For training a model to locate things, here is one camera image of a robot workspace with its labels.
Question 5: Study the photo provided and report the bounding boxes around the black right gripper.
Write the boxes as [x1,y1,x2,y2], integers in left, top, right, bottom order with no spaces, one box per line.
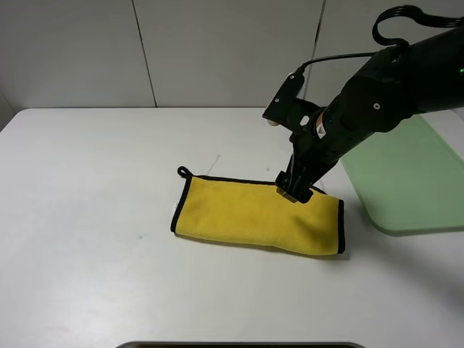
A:
[275,108,348,203]

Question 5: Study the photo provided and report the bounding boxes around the yellow microfiber towel black trim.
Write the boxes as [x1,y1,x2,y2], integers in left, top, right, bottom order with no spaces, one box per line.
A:
[170,166,346,257]

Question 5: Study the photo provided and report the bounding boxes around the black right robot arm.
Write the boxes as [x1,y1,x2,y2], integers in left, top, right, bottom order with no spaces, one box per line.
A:
[263,27,463,203]

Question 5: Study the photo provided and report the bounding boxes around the light green plastic tray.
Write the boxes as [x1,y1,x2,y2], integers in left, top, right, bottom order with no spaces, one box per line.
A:
[341,112,463,236]

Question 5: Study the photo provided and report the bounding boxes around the white zip tie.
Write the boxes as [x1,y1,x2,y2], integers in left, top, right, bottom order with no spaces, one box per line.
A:
[206,154,220,175]

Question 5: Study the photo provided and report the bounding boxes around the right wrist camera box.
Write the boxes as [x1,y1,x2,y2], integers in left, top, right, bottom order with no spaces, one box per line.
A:
[262,67,323,135]

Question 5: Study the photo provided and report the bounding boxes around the black right camera cable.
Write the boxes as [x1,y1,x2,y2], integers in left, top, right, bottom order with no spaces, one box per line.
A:
[295,4,464,77]

